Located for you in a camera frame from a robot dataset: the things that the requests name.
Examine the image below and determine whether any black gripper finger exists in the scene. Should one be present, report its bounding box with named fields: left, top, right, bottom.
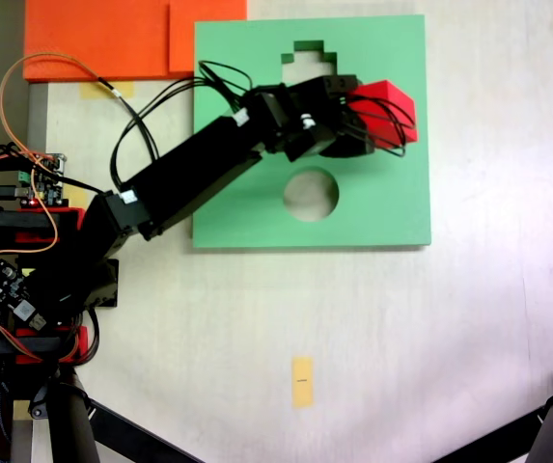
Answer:
left=318, top=136, right=374, bottom=160
left=323, top=73, right=360, bottom=96

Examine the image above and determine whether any red square block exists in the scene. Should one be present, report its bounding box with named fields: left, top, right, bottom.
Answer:
left=347, top=79, right=419, bottom=150

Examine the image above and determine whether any large orange foam block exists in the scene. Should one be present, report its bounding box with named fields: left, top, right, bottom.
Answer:
left=22, top=0, right=172, bottom=82

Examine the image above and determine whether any green shape sorting board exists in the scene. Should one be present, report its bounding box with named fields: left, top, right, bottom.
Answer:
left=191, top=14, right=432, bottom=252

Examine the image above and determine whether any yellow tape marker strip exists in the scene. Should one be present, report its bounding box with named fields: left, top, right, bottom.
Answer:
left=290, top=356, right=316, bottom=410

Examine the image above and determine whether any circuit board with green terminal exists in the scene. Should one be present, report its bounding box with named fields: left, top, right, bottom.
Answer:
left=17, top=152, right=69, bottom=208

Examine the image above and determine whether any black table clamp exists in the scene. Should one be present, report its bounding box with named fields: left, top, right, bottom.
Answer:
left=0, top=204, right=63, bottom=242
left=0, top=330, right=63, bottom=370

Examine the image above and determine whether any black gripper servo cable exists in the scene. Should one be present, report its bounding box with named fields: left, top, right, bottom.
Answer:
left=341, top=94, right=418, bottom=159

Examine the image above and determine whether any long black servo cable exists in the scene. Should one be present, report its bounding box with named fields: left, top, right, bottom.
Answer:
left=96, top=75, right=161, bottom=163

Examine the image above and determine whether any black forearm servo cable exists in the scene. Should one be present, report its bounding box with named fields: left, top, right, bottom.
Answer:
left=110, top=59, right=254, bottom=194

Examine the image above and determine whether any short black board cable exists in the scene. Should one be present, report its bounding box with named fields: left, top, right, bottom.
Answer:
left=56, top=173, right=102, bottom=194

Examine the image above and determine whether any red printed base bracket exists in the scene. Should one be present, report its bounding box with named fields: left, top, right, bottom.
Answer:
left=13, top=323, right=89, bottom=364
left=13, top=205, right=88, bottom=243

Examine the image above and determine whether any thin orange wire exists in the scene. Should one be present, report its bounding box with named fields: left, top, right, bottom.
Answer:
left=0, top=51, right=103, bottom=257

